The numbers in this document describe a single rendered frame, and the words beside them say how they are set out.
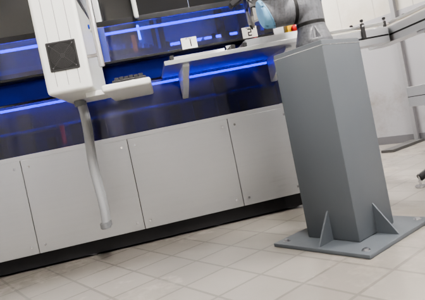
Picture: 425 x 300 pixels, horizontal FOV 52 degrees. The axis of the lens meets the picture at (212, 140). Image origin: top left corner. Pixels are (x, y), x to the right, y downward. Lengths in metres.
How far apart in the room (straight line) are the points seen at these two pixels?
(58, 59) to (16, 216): 0.95
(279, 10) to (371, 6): 3.19
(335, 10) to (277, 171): 3.02
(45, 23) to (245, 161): 1.22
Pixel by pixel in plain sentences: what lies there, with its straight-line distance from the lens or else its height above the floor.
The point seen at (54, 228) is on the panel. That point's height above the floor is 0.20.
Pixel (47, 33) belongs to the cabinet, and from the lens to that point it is 1.88.
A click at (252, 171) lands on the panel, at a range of 2.41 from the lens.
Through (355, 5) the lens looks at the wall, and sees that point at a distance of 5.03.
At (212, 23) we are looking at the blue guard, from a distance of 2.45.
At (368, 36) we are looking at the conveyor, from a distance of 2.84.
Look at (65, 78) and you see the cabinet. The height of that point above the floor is 0.86.
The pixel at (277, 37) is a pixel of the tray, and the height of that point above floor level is 0.90.
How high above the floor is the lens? 0.56
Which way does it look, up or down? 2 degrees down
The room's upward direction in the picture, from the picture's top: 12 degrees counter-clockwise
